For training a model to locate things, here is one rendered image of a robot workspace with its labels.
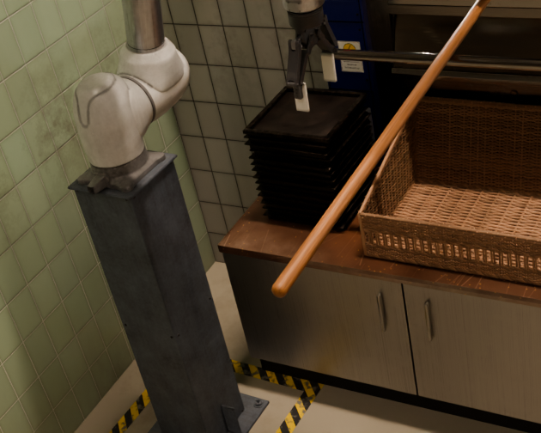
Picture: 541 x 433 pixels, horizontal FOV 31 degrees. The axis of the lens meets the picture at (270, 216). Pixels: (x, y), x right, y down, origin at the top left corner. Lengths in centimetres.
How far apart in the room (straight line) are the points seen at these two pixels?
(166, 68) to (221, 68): 75
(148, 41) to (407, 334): 112
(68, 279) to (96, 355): 33
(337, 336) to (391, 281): 34
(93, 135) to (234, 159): 110
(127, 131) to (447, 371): 117
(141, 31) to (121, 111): 22
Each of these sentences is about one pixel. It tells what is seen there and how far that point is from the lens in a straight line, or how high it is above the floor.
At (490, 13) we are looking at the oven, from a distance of 284.
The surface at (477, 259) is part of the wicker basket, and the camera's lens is 274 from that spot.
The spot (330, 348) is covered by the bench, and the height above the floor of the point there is 22.
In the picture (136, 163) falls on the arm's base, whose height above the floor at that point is 104.
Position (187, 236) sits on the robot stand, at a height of 74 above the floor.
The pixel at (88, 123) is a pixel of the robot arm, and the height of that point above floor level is 119.
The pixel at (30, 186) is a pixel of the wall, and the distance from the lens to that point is 301.
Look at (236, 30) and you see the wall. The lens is 323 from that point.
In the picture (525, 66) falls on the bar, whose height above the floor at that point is 116.
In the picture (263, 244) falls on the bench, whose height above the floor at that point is 58.
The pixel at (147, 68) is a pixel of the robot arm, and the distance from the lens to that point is 259.
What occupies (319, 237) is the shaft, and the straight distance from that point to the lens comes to 186.
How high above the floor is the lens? 228
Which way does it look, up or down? 34 degrees down
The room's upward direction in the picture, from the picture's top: 13 degrees counter-clockwise
